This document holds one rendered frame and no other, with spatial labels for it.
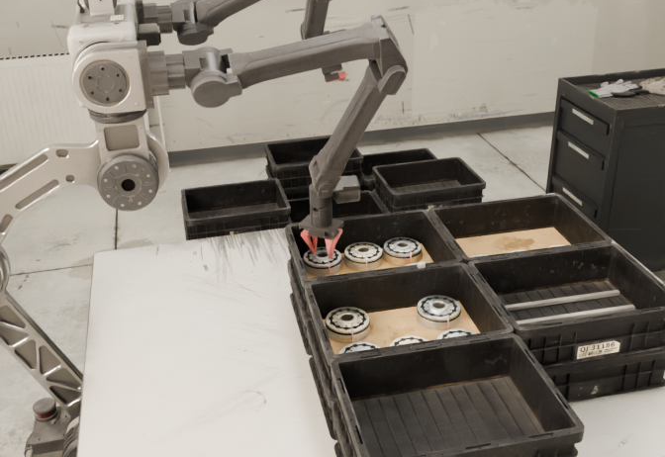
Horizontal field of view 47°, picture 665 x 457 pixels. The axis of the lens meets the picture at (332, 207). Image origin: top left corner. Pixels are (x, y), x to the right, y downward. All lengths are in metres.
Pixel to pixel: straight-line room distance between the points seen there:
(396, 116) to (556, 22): 1.23
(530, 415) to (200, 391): 0.76
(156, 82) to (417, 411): 0.83
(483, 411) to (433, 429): 0.11
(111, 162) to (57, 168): 0.18
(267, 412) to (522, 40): 3.92
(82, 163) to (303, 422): 0.82
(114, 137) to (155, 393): 0.61
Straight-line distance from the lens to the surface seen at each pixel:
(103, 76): 1.53
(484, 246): 2.16
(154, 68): 1.53
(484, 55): 5.20
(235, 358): 1.95
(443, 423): 1.56
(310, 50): 1.56
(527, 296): 1.96
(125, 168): 1.84
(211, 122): 4.84
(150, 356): 2.00
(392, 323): 1.82
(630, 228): 3.40
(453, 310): 1.82
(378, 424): 1.55
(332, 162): 1.81
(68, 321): 3.51
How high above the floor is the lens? 1.87
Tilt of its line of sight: 26 degrees down
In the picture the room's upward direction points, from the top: 1 degrees counter-clockwise
